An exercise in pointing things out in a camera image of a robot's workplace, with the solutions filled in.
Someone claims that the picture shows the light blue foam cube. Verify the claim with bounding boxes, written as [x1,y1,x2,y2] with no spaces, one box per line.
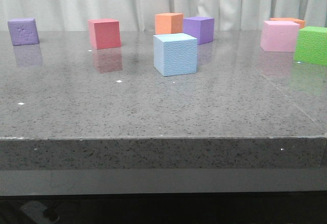
[153,33,198,76]

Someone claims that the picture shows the orange foam cube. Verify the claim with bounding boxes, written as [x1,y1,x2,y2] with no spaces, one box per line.
[155,13,184,34]
[270,17,306,29]

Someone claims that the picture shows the dark purple foam cube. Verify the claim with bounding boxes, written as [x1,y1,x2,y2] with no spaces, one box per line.
[183,16,215,44]

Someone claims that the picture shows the red foam cube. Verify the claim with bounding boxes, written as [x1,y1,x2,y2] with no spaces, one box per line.
[88,18,122,49]

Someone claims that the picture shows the pink foam cube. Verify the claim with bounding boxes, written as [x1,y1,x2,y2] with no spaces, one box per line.
[260,20,300,52]

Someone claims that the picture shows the white curtain backdrop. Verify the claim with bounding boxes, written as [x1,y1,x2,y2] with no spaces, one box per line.
[1,0,326,31]

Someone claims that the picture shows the light purple dented foam cube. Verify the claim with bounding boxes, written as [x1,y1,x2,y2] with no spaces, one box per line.
[8,18,39,46]

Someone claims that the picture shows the green foam cube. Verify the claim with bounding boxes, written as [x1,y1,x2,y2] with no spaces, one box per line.
[293,26,327,66]

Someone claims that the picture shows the far orange foam cube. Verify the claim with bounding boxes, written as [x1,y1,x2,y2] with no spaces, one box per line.
[270,17,306,29]

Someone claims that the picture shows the white power strip under table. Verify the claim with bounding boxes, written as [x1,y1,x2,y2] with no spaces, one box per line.
[19,200,60,224]

